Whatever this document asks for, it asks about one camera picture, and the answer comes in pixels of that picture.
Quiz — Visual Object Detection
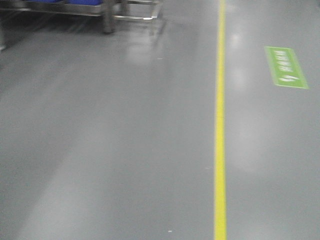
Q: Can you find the blue bin on cart right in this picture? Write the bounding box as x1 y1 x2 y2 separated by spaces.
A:
67 0 103 6

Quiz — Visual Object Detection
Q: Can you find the green floor sign sticker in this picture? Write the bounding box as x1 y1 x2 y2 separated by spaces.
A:
264 46 309 89

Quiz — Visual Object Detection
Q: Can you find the metal wheeled cart frame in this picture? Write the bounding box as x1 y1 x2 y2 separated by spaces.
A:
0 0 164 34

